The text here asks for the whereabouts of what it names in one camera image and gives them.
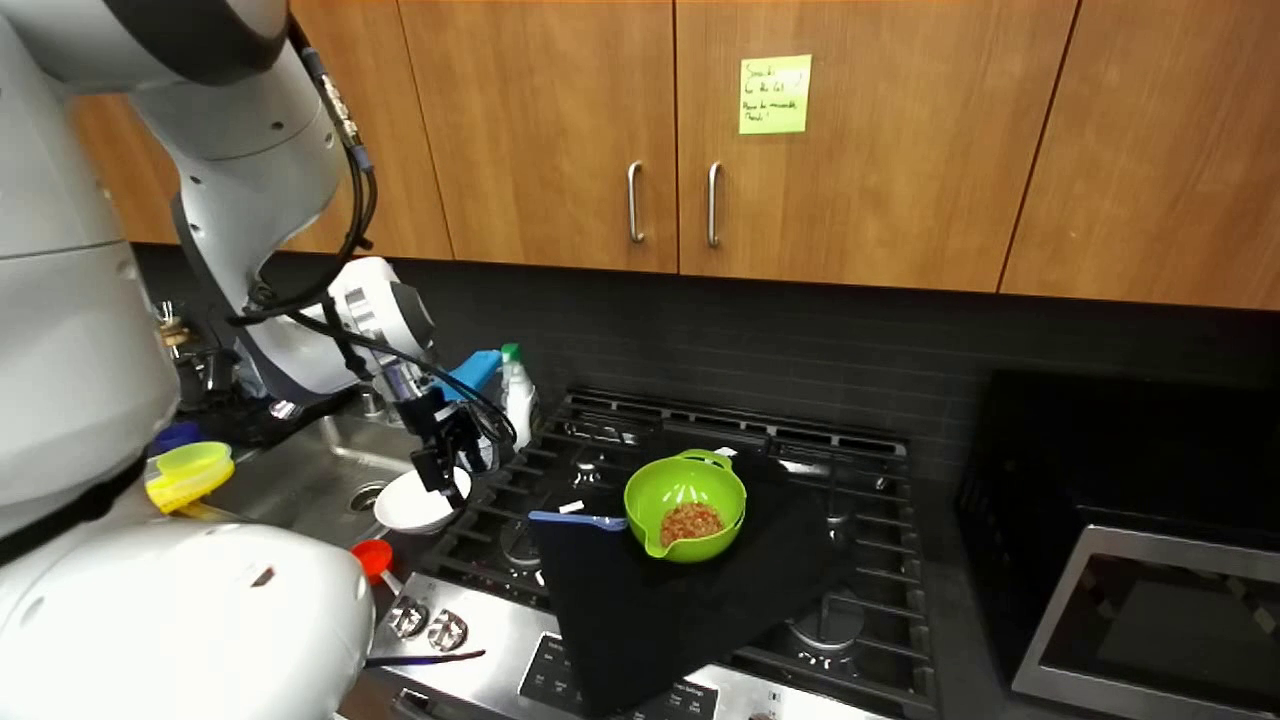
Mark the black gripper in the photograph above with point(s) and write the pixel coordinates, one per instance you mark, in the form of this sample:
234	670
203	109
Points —
442	427

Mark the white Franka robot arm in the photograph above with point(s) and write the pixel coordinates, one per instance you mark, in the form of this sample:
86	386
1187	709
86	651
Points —
104	335

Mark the light green bowl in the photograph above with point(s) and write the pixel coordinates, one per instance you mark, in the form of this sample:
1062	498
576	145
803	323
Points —
652	513

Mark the white round plate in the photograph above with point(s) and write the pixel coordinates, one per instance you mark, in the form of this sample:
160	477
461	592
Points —
400	513

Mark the stainless steel sink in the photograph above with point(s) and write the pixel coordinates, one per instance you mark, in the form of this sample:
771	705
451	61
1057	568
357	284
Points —
305	466

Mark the brown food bits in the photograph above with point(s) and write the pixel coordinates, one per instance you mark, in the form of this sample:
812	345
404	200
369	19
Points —
690	523

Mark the yellow green sponge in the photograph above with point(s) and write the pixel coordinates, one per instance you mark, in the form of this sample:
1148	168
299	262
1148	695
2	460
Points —
189	477

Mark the black ribbed cloth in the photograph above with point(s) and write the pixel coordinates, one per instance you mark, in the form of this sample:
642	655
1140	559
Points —
665	614

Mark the wooden cabinet door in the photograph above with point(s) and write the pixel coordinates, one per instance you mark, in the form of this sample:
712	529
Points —
400	187
1163	145
882	172
535	132

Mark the black gas stove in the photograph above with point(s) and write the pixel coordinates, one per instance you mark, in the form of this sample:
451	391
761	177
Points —
853	585

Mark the yellow sticky note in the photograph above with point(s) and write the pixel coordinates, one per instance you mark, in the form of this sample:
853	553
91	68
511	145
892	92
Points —
775	92

